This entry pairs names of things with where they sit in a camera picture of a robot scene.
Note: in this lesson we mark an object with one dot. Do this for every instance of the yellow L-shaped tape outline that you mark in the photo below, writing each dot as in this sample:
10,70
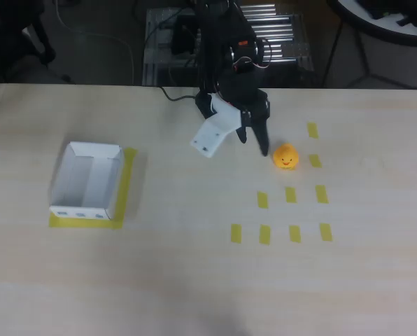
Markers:
128,175

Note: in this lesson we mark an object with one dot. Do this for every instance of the metal roller conveyor rack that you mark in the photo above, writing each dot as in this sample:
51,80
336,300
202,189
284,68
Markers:
285,35

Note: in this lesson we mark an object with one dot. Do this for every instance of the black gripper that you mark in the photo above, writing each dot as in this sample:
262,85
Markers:
257,113

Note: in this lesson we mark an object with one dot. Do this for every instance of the round white table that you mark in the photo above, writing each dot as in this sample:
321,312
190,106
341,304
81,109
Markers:
387,24

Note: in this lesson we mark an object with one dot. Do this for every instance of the white cardboard box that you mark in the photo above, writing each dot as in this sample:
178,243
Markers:
79,213

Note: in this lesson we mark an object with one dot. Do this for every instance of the yellow rubber duck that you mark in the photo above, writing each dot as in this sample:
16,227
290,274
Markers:
285,155

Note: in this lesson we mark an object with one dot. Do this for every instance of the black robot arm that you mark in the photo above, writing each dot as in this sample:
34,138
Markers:
215,35

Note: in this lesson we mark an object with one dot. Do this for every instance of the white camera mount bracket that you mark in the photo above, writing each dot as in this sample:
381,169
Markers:
212,134

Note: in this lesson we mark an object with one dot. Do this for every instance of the yellow tape strip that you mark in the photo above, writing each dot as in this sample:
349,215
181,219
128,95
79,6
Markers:
236,233
262,199
290,194
312,130
265,234
325,232
315,160
295,234
321,194

